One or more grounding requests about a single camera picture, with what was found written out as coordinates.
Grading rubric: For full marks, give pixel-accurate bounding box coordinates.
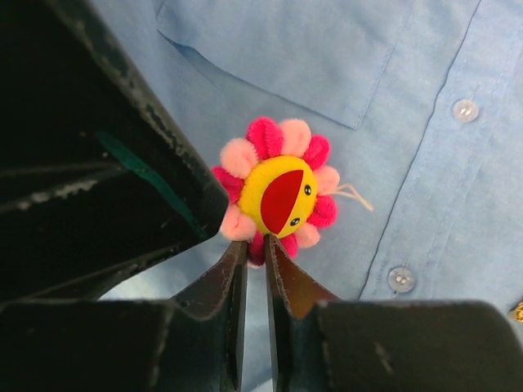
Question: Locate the pink flower plush brooch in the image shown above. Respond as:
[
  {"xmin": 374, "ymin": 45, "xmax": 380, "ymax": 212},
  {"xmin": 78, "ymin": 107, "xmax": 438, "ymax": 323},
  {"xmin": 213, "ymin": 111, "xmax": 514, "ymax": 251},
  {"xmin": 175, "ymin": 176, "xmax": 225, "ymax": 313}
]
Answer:
[{"xmin": 210, "ymin": 116, "xmax": 375, "ymax": 270}]

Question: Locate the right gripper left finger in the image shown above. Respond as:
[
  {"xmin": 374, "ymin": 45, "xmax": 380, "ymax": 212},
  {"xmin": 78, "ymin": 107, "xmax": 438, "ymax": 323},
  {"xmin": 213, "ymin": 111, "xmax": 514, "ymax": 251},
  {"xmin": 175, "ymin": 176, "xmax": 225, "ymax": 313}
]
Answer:
[{"xmin": 1, "ymin": 242, "xmax": 247, "ymax": 391}]

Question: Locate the gold metal brooch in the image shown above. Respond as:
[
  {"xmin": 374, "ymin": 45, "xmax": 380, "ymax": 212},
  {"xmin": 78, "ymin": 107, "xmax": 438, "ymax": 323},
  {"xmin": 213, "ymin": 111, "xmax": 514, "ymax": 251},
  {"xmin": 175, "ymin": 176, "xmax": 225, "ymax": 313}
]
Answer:
[{"xmin": 509, "ymin": 301, "xmax": 523, "ymax": 323}]

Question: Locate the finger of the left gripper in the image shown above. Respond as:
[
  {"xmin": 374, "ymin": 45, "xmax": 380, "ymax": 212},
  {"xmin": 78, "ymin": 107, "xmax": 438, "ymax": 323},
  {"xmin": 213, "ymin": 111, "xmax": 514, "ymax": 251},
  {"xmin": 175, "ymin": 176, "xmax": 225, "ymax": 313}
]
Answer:
[{"xmin": 1, "ymin": 1, "xmax": 228, "ymax": 301}]

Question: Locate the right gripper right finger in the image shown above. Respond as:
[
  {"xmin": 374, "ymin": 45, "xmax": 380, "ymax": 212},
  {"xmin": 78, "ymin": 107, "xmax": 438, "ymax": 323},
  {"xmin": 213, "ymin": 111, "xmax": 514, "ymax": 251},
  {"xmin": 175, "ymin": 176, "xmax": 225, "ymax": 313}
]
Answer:
[{"xmin": 265, "ymin": 235, "xmax": 522, "ymax": 391}]

